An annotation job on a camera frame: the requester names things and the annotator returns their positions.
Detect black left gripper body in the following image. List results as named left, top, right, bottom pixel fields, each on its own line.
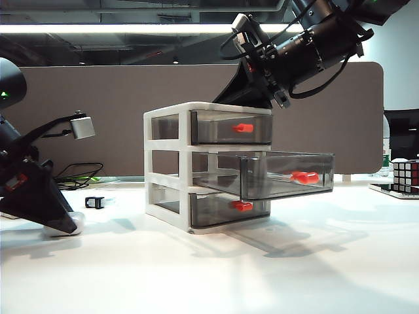
left=0, top=137, right=43, bottom=199

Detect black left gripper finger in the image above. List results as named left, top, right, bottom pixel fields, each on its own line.
left=41, top=160, right=75, bottom=215
left=0, top=163, right=78, bottom=235

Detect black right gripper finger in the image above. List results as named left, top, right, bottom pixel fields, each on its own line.
left=211, top=61, right=247, bottom=105
left=217, top=67, right=275, bottom=109

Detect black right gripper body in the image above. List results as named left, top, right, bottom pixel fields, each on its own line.
left=244, top=41, right=292, bottom=111

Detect smoky transparent drawer red handle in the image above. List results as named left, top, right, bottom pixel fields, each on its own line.
left=153, top=191, right=272, bottom=229
left=151, top=110, right=273, bottom=147
left=191, top=150, right=335, bottom=201

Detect white plastic drawer cabinet frame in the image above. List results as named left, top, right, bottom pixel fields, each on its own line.
left=143, top=101, right=272, bottom=236

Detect black binder clip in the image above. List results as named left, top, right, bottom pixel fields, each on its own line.
left=84, top=196, right=118, bottom=210

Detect brown desk partition panel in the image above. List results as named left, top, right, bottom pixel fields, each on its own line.
left=0, top=61, right=384, bottom=177

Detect water bottle green label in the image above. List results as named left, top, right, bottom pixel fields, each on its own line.
left=381, top=116, right=392, bottom=171

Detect black monitor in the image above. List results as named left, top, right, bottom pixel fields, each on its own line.
left=383, top=109, right=419, bottom=161

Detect Rubik's cube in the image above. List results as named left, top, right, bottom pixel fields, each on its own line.
left=392, top=159, right=419, bottom=188

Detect black smartphone silver edge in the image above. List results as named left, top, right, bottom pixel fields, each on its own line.
left=369, top=183, right=419, bottom=200

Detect black cable bundle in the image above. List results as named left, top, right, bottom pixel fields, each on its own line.
left=52, top=162, right=105, bottom=191

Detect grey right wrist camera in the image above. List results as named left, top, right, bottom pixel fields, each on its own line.
left=230, top=12, right=272, bottom=57

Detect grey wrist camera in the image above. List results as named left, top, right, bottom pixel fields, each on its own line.
left=230, top=12, right=272, bottom=57
left=19, top=110, right=97, bottom=145

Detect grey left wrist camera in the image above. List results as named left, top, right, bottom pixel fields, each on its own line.
left=19, top=110, right=97, bottom=145

